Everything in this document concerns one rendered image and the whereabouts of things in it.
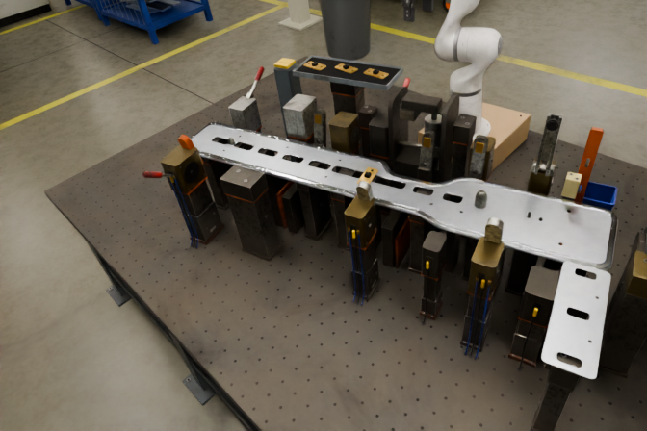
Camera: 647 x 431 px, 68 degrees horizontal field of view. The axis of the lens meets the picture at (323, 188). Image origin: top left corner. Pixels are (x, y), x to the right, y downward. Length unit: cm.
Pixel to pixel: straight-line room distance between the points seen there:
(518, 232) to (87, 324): 213
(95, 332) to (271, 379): 145
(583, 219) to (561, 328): 36
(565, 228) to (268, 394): 89
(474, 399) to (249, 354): 62
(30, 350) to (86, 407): 50
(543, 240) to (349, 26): 339
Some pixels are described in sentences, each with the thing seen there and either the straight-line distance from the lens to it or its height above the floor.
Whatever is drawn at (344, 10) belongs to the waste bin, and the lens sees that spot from 437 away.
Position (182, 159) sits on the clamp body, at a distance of 162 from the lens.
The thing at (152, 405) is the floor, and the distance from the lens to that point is 235.
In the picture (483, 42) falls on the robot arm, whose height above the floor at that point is 120.
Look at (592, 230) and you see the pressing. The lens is 139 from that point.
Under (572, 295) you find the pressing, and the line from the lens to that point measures 122.
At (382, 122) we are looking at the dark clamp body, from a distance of 158.
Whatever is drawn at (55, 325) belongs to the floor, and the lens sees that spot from 286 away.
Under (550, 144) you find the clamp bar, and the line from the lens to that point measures 142.
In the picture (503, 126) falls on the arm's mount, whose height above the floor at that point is 81.
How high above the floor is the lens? 192
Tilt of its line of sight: 39 degrees down
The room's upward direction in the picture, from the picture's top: 8 degrees counter-clockwise
